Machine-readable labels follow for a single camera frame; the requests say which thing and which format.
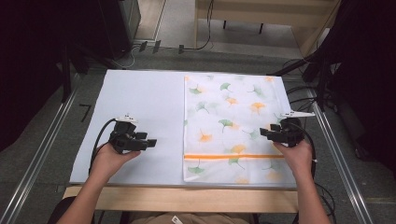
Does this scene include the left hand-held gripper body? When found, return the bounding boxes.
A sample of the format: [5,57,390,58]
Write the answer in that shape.
[107,114,149,155]

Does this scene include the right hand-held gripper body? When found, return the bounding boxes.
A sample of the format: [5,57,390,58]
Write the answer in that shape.
[273,110,317,148]

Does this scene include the leaf print mesh laundry bag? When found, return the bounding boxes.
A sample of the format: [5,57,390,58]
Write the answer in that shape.
[182,74,295,185]

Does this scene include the person's right hand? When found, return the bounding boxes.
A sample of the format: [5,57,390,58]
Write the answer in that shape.
[273,139,315,181]

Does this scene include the person's left hand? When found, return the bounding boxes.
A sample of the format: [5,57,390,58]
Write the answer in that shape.
[89,143,142,185]

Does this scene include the white table cover sheet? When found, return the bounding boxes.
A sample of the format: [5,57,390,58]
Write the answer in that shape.
[68,68,298,189]

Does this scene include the black stand leg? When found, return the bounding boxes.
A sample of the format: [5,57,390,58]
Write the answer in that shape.
[60,46,73,105]
[269,50,332,112]

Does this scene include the light wooden table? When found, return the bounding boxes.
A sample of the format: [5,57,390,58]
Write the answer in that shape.
[62,185,300,215]

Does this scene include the person's beige trousers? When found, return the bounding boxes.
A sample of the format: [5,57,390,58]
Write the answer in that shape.
[129,212,257,224]

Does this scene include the dark curtain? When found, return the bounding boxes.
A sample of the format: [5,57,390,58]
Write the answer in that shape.
[0,0,106,153]
[311,0,396,172]

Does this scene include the black cabinet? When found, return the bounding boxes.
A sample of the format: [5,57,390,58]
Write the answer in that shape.
[92,0,142,62]

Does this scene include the light wooden bench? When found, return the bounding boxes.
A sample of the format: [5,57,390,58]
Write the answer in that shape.
[193,0,344,58]

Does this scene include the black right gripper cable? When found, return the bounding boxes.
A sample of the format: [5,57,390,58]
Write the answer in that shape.
[290,121,318,180]

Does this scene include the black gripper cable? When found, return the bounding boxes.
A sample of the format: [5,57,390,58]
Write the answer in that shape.
[88,118,118,175]
[290,121,318,180]

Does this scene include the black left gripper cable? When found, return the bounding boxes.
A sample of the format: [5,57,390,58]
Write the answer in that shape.
[88,118,118,175]

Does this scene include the bundle of black floor cables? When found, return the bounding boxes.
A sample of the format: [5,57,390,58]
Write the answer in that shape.
[281,58,318,114]

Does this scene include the metal floor rail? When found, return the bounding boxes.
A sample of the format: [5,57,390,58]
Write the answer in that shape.
[0,73,82,224]
[306,88,375,224]

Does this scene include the white floor cable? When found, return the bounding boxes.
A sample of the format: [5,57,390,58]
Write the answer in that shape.
[111,46,139,70]

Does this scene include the black floor cable with plug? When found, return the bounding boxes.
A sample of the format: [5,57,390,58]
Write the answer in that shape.
[177,0,217,55]

